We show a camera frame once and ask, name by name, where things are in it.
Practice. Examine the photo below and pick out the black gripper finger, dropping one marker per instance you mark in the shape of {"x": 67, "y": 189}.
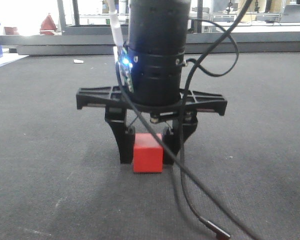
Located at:
{"x": 170, "y": 135}
{"x": 125, "y": 139}

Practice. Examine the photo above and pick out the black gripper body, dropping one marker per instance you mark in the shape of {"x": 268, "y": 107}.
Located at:
{"x": 156, "y": 82}

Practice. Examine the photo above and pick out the red magnetic cube block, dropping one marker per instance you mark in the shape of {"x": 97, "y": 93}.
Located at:
{"x": 147, "y": 154}

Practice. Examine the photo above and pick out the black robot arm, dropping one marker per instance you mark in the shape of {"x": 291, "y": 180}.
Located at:
{"x": 116, "y": 103}

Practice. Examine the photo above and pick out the green circuit board with LED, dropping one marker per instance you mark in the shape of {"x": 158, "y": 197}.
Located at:
{"x": 125, "y": 67}

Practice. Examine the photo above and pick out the small white scrap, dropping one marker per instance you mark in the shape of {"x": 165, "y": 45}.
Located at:
{"x": 78, "y": 61}

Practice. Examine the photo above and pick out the white background desk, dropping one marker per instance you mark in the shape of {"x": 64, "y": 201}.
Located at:
{"x": 263, "y": 27}

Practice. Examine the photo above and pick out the red chair in background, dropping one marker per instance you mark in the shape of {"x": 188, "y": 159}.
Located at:
{"x": 48, "y": 27}

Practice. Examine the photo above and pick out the grey laptop on desk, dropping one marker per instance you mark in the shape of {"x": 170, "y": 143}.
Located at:
{"x": 291, "y": 14}

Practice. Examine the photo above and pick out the black metal frame platform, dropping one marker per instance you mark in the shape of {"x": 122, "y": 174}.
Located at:
{"x": 65, "y": 42}

